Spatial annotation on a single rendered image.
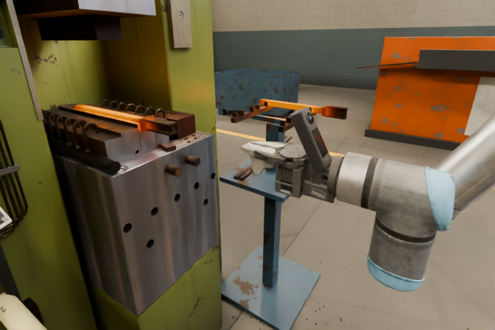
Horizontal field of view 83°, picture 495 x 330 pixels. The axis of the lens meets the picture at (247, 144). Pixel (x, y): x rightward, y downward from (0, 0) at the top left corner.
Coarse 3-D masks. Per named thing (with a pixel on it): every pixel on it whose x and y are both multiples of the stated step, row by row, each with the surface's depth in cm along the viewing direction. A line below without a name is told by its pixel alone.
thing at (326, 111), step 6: (270, 102) 128; (276, 102) 126; (282, 102) 124; (288, 102) 124; (288, 108) 123; (294, 108) 121; (300, 108) 120; (312, 108) 116; (318, 108) 115; (324, 108) 112; (330, 108) 113; (336, 108) 111; (342, 108) 109; (324, 114) 113; (330, 114) 113; (336, 114) 112; (342, 114) 111
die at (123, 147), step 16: (64, 112) 91; (80, 112) 88; (128, 112) 90; (48, 128) 82; (80, 128) 78; (112, 128) 74; (128, 128) 74; (80, 144) 74; (96, 144) 70; (112, 144) 69; (128, 144) 73; (144, 144) 78; (160, 144) 82
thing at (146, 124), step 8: (96, 112) 86; (104, 112) 84; (112, 112) 84; (120, 112) 84; (128, 120) 78; (136, 120) 76; (144, 120) 74; (152, 120) 74; (160, 120) 74; (144, 128) 75; (152, 128) 75; (160, 128) 73; (168, 128) 72
